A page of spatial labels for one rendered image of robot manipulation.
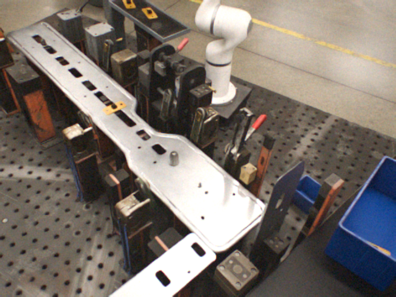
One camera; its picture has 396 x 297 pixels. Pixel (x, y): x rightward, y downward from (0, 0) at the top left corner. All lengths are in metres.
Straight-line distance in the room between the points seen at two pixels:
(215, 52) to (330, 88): 1.94
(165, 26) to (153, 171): 0.63
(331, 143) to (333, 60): 2.04
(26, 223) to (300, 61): 2.84
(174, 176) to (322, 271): 0.49
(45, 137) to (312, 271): 1.21
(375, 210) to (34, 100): 1.26
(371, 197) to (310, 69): 2.49
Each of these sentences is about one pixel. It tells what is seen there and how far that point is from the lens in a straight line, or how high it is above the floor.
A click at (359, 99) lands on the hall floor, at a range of 3.42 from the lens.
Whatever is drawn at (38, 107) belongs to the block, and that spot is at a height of 0.89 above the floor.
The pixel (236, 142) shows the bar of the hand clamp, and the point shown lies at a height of 1.10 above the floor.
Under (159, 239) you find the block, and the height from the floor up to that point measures 0.98.
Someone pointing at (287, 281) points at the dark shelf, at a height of 1.03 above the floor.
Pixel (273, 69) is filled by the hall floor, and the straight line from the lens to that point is 3.50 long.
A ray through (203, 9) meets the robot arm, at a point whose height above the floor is 1.21.
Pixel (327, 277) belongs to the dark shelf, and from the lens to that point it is 1.04.
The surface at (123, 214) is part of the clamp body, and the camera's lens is 1.05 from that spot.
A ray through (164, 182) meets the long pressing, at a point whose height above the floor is 1.00.
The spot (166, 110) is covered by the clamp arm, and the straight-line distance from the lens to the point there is 1.35.
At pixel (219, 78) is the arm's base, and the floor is 0.91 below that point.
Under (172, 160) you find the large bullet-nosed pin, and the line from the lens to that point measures 1.18.
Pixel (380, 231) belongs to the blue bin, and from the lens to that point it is 1.17.
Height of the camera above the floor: 1.91
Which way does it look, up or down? 47 degrees down
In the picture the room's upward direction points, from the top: 5 degrees clockwise
